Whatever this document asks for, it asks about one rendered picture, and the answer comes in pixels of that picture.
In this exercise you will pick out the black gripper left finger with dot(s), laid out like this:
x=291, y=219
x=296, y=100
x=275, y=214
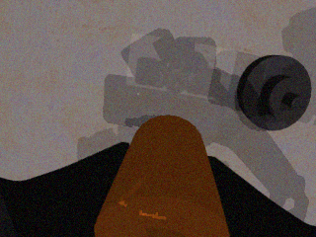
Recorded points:
x=63, y=203

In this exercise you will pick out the orange knob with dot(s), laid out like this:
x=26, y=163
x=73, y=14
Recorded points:
x=164, y=186

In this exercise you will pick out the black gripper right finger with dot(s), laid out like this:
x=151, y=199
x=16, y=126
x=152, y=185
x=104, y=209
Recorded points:
x=249, y=213

